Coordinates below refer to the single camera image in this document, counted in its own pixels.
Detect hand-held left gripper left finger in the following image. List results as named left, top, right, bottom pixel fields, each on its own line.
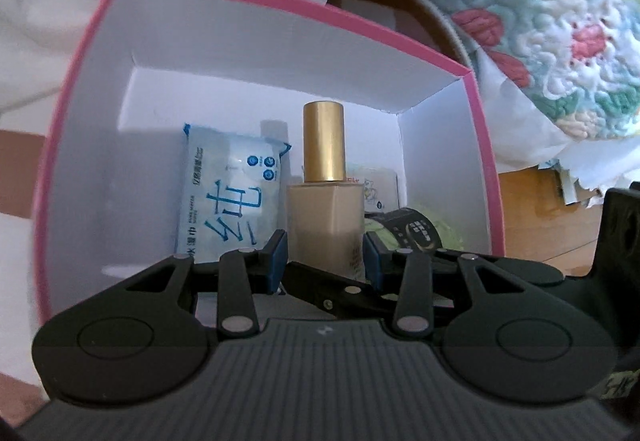
left=122, top=229, right=290, bottom=336

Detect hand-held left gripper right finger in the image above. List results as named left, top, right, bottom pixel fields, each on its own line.
left=362, top=232, right=567, bottom=337

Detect small white tissue pack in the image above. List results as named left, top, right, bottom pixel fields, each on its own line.
left=345, top=163, right=399, bottom=212

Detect beige foundation bottle gold cap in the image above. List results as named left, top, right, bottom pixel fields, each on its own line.
left=286, top=101, right=368, bottom=284

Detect green yarn ball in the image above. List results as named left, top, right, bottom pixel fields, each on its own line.
left=364, top=207, right=463, bottom=254

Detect blue wet wipes pack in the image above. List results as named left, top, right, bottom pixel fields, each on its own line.
left=175, top=122, right=293, bottom=264

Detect pink cardboard box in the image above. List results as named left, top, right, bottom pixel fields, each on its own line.
left=32, top=0, right=503, bottom=322

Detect blue printed paper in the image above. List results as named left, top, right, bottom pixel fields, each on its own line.
left=537, top=161, right=608, bottom=208

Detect floral quilted bedspread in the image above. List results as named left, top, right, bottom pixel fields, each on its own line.
left=0, top=0, right=640, bottom=142

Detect checkered grey brown rug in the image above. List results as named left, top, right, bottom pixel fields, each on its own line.
left=0, top=0, right=473, bottom=427

